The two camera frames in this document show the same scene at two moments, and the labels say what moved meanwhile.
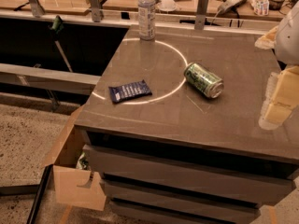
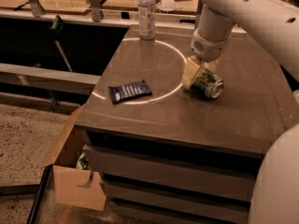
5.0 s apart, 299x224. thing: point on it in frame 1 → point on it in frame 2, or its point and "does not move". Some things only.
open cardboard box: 75,184 does not move
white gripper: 289,41 → 207,49
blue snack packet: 129,91 does not move
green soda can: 203,80 does not move
